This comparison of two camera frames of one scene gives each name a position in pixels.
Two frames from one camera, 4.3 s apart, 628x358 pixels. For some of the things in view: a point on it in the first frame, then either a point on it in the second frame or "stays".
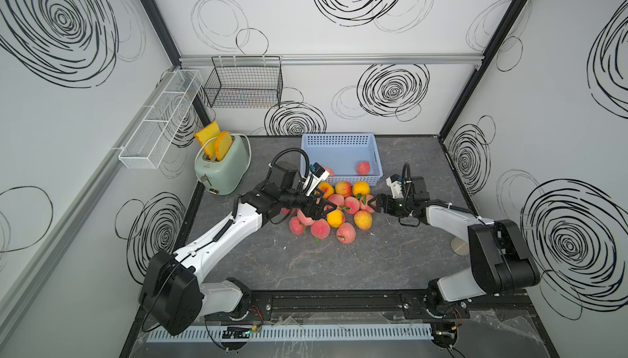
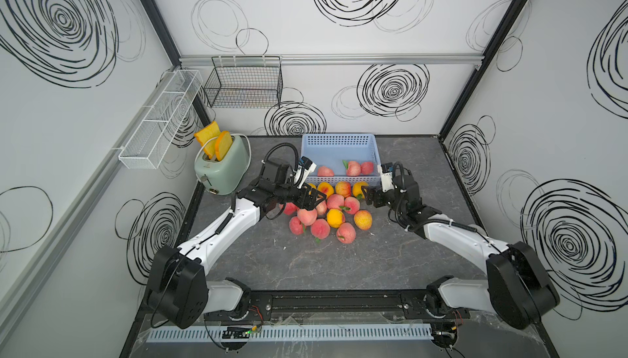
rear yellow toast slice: (212, 130) stays
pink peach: (330, 171) stays
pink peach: (364, 203) → (353, 168)
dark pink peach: (296, 225) stays
